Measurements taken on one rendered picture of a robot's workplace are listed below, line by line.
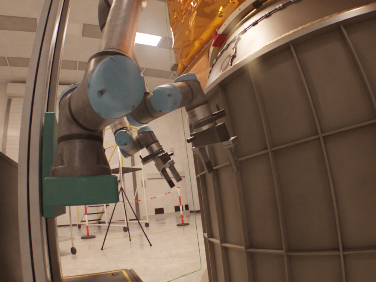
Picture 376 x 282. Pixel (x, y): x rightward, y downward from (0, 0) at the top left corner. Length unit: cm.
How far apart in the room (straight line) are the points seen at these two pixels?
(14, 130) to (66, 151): 829
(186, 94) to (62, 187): 40
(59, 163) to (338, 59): 90
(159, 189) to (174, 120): 307
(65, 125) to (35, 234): 30
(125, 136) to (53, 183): 56
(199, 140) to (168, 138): 863
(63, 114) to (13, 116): 846
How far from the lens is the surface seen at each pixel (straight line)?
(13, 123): 889
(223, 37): 160
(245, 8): 146
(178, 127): 971
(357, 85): 85
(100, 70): 42
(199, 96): 68
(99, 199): 47
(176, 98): 59
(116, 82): 43
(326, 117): 81
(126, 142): 97
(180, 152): 943
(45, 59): 79
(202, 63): 200
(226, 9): 174
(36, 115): 70
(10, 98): 930
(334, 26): 92
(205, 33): 188
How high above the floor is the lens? 66
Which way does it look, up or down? 14 degrees up
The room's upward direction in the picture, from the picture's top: 7 degrees counter-clockwise
